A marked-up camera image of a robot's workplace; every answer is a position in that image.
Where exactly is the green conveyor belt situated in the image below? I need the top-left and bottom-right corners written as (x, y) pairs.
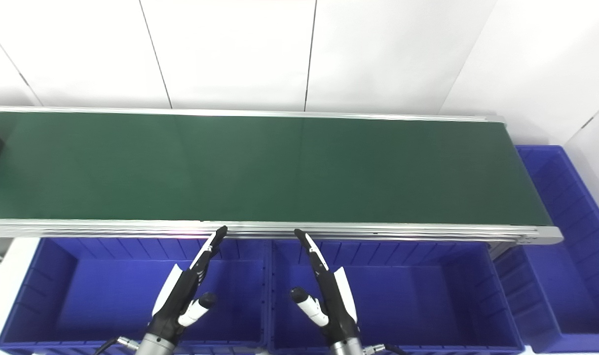
top-left (0, 105), bottom-right (563, 246)
top-left (0, 111), bottom-right (553, 227)

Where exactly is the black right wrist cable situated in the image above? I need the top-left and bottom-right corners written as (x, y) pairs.
top-left (363, 344), bottom-right (410, 355)

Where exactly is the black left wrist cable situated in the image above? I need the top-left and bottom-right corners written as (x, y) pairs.
top-left (95, 336), bottom-right (140, 355)

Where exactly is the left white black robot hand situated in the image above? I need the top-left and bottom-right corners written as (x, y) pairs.
top-left (147, 226), bottom-right (228, 341)

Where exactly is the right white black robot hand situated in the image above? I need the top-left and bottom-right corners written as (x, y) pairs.
top-left (290, 228), bottom-right (362, 345)

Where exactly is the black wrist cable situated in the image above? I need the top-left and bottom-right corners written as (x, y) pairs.
top-left (95, 336), bottom-right (140, 355)
top-left (363, 344), bottom-right (410, 355)

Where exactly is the blue plastic bin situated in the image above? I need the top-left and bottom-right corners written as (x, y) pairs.
top-left (267, 239), bottom-right (525, 355)
top-left (0, 237), bottom-right (271, 355)
top-left (494, 144), bottom-right (599, 354)

